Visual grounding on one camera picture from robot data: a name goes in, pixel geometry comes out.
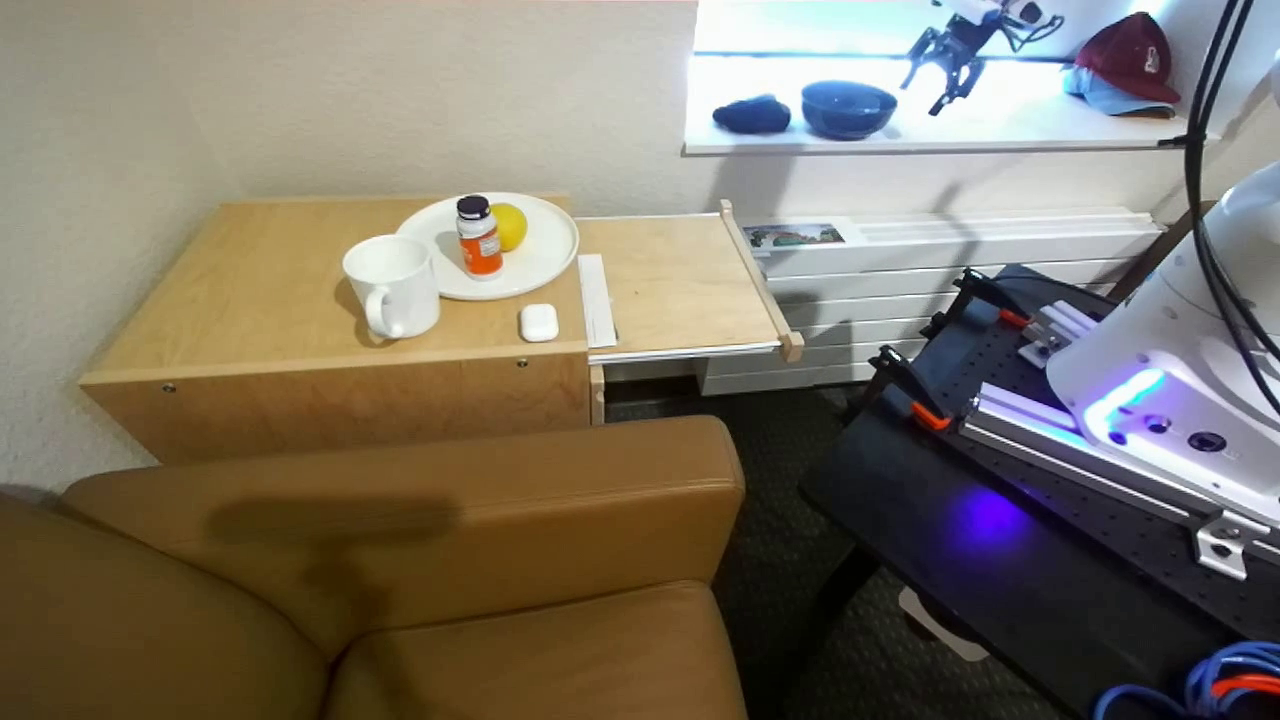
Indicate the orange pill bottle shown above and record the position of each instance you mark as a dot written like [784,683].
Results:
[479,241]

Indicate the tan leather armchair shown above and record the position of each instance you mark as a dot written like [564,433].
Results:
[441,575]

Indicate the white windowsill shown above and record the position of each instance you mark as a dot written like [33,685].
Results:
[1014,125]

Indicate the light wooden cabinet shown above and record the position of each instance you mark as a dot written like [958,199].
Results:
[254,333]

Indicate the maroon baseball cap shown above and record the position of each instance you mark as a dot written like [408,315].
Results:
[1128,52]

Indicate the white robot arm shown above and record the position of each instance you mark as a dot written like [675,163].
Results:
[1174,346]

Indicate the black clamp with orange grip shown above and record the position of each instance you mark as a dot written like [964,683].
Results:
[996,308]
[922,402]

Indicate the wooden pull-out shelf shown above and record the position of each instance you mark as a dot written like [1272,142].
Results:
[675,285]

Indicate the dark blue folded cloth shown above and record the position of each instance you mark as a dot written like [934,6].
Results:
[752,112]

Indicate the small white earbud case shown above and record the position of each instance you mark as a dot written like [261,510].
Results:
[537,322]

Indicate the white bar-shaped object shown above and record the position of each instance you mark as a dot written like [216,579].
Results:
[599,307]

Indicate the silver metal corner bracket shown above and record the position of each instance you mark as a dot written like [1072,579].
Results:
[1224,544]

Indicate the white slatted radiator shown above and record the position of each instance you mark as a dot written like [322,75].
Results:
[934,285]

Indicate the short aluminium rail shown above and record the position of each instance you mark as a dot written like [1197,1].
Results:
[1061,328]

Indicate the white ceramic mug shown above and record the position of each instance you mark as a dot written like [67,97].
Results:
[395,285]

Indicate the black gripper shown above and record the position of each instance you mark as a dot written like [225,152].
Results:
[986,34]

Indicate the yellow lemon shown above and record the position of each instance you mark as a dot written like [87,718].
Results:
[513,224]

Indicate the white round plate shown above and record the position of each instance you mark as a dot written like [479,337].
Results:
[540,265]

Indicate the long aluminium rail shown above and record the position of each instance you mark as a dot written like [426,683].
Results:
[1107,465]

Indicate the dark blue ceramic bowl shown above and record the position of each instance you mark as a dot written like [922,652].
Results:
[849,109]

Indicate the white flat floor piece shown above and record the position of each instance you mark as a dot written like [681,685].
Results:
[943,626]

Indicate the light blue cap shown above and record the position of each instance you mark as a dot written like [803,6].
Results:
[1101,93]

